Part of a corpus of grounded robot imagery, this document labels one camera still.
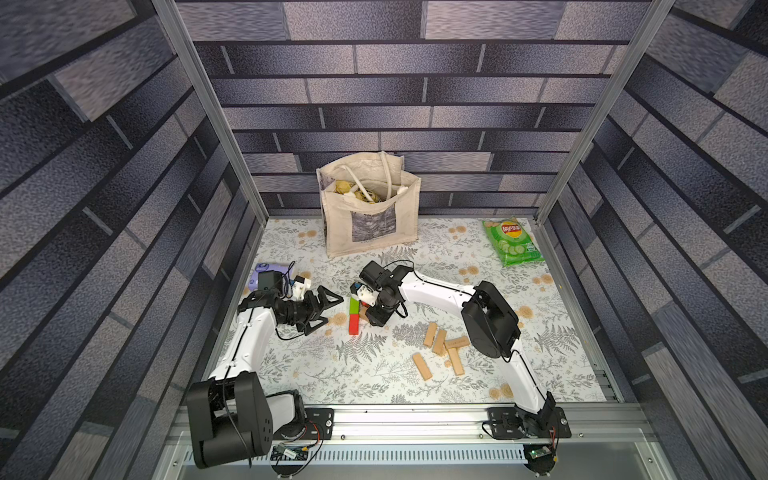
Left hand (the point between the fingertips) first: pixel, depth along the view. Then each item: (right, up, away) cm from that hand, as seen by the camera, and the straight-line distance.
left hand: (334, 306), depth 81 cm
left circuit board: (-10, -33, -10) cm, 36 cm away
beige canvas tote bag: (+9, +31, +12) cm, 35 cm away
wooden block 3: (+30, -13, +6) cm, 33 cm away
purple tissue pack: (-29, +10, +17) cm, 35 cm away
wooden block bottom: (+25, -18, +3) cm, 31 cm away
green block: (+4, -2, +12) cm, 13 cm away
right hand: (+11, -5, +13) cm, 17 cm away
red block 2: (+5, +5, +5) cm, 9 cm away
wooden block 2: (+28, -10, +9) cm, 31 cm away
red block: (+4, -8, +10) cm, 14 cm away
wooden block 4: (+35, -16, +3) cm, 38 cm away
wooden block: (+8, -3, +5) cm, 9 cm away
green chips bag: (+59, +18, +24) cm, 66 cm away
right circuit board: (+52, -35, -8) cm, 63 cm away
